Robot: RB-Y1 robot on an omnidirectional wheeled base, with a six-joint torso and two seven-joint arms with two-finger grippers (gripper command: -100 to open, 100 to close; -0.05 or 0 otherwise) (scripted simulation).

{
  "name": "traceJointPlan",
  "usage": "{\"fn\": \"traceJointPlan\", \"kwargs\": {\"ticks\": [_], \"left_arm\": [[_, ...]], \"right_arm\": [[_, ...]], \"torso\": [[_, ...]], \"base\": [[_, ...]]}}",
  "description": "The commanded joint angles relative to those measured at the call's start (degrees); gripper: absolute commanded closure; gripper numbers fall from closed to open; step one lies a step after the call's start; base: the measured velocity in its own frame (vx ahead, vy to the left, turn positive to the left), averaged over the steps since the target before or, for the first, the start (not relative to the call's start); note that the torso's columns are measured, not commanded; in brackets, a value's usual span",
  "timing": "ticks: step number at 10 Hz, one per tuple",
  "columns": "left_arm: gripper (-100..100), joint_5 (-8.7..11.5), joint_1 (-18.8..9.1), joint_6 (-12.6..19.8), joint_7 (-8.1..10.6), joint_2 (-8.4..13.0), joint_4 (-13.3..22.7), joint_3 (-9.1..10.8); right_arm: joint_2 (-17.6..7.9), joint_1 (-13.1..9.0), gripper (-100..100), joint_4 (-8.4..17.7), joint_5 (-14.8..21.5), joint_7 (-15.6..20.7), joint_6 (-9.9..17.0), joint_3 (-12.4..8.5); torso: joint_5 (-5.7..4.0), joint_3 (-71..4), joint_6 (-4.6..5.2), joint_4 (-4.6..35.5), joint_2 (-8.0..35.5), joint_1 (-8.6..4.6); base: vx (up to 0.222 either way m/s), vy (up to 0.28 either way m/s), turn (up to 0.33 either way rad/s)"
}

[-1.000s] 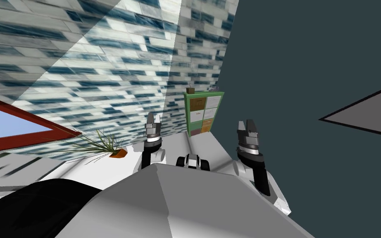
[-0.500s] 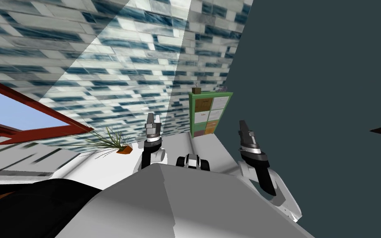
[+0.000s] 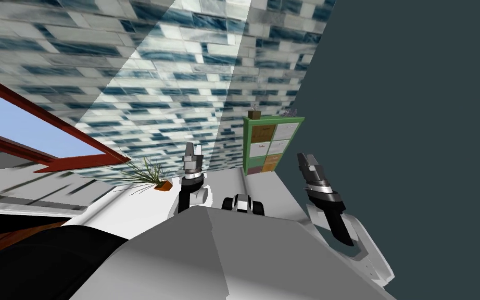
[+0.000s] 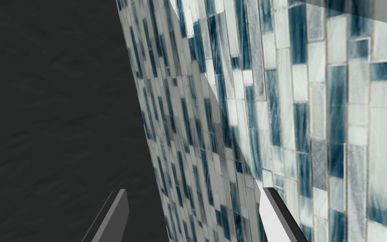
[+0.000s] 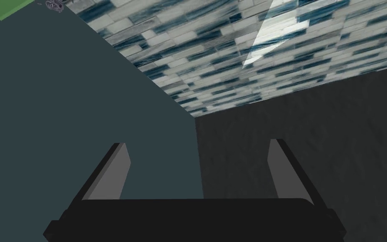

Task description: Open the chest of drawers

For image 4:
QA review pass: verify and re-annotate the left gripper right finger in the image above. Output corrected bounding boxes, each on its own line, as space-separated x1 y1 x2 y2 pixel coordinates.
259 187 309 242

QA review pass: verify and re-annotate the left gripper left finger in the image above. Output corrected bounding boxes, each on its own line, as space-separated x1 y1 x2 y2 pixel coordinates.
81 189 129 242

